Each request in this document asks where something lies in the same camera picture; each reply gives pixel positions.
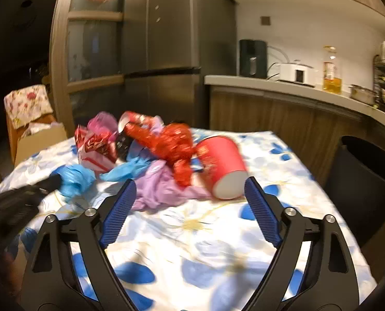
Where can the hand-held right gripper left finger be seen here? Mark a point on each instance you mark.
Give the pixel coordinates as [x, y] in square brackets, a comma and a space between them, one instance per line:
[121, 210]

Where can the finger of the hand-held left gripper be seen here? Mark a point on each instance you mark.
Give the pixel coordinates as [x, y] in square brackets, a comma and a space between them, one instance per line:
[51, 182]

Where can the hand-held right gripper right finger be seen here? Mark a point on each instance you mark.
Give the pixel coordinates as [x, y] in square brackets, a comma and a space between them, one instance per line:
[260, 210]

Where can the blue plastic bag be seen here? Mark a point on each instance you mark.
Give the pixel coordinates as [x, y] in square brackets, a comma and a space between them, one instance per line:
[74, 178]
[127, 168]

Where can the purple plastic bag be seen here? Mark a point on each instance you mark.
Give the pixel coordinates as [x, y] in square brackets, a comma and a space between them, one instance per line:
[166, 188]

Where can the black trash bin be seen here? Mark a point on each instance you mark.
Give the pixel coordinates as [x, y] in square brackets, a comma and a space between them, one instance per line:
[364, 184]

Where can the cardboard box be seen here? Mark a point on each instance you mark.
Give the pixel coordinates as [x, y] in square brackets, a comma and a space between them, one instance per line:
[40, 142]

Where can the red and white snack packet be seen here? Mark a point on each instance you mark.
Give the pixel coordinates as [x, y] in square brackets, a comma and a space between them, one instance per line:
[95, 152]

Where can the floral tablecloth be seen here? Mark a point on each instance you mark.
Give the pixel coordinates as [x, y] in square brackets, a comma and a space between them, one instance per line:
[179, 233]

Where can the large red paper cup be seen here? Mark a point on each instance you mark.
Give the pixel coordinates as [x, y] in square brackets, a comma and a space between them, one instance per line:
[221, 158]

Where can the black snack packet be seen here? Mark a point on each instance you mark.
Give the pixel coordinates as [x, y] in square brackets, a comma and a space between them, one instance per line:
[123, 145]

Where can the pink plastic bag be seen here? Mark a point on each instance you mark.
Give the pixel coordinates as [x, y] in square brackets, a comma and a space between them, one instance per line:
[103, 124]

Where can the floral cloth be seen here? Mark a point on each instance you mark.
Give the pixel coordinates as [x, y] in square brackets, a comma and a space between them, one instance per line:
[25, 103]

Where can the crumpled red foil wrapper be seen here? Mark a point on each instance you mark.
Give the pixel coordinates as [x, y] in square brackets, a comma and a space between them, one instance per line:
[171, 142]

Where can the kitchen counter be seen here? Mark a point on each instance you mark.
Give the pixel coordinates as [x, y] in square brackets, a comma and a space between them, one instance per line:
[276, 113]

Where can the wooden glass door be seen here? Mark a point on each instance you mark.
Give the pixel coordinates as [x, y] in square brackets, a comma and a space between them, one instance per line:
[61, 71]

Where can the white rice cooker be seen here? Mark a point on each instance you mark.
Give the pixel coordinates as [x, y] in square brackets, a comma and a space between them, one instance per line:
[296, 73]

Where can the cooking oil bottle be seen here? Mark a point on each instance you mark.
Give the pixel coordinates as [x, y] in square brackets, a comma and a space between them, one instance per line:
[331, 77]

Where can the dark green air fryer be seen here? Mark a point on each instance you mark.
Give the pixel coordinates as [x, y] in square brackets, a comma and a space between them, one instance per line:
[252, 58]

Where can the steel pot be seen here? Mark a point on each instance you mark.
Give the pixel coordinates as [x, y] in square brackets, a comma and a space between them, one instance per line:
[362, 95]

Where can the grey refrigerator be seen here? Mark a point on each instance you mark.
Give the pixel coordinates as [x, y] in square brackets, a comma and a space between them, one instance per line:
[176, 39]

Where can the brown wall socket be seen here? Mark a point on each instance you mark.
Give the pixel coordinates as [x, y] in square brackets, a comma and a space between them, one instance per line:
[266, 20]

